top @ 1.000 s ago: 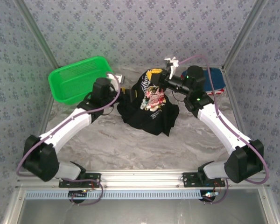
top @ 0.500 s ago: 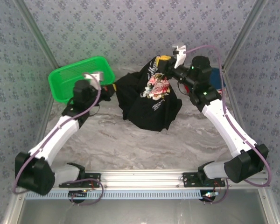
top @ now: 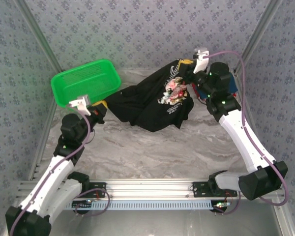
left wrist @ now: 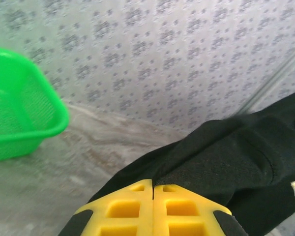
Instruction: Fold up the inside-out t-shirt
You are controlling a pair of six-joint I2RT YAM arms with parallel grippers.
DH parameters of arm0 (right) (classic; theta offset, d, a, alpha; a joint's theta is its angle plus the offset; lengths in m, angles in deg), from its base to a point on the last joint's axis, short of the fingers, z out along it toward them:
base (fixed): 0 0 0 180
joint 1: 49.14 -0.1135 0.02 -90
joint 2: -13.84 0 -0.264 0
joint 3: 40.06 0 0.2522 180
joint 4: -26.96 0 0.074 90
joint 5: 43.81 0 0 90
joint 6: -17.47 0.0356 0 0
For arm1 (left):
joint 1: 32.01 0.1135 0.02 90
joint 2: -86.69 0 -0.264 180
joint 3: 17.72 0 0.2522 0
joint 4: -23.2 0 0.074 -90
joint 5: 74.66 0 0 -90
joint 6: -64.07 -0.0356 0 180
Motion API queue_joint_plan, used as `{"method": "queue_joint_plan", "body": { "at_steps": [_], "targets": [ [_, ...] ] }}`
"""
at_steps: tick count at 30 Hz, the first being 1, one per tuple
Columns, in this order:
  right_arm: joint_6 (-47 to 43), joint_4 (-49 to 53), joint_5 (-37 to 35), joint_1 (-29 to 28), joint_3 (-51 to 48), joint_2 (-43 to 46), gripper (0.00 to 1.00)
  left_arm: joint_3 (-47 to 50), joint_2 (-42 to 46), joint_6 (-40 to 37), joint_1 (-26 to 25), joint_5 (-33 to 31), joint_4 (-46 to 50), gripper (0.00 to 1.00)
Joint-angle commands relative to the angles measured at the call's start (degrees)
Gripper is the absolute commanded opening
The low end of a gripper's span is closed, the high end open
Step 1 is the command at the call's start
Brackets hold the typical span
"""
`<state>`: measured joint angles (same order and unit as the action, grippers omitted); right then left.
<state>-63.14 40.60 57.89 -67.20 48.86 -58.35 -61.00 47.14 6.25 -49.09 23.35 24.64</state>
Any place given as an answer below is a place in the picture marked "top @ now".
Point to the green plastic basket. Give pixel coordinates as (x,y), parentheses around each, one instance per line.
(88,78)

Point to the black printed t-shirt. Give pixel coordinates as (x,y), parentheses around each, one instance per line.
(142,108)

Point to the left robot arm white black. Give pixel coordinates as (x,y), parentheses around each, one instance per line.
(49,182)

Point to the folded blue t-shirt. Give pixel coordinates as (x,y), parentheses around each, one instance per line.
(234,84)

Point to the folded red t-shirt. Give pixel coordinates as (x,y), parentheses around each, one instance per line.
(194,89)

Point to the small black circuit board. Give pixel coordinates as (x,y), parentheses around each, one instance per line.
(221,205)
(82,204)

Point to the grey metal lower panel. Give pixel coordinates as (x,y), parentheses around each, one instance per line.
(147,223)

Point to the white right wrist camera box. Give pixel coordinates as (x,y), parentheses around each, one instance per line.
(201,61)

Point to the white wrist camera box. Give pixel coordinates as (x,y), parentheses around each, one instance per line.
(82,103)
(201,61)

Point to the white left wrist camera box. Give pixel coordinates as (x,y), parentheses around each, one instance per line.
(82,103)

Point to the aluminium frame post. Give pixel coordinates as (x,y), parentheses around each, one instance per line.
(258,37)
(40,37)

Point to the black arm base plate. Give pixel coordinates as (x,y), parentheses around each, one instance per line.
(98,189)
(199,189)

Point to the long aluminium mounting rail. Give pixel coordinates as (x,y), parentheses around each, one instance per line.
(147,188)

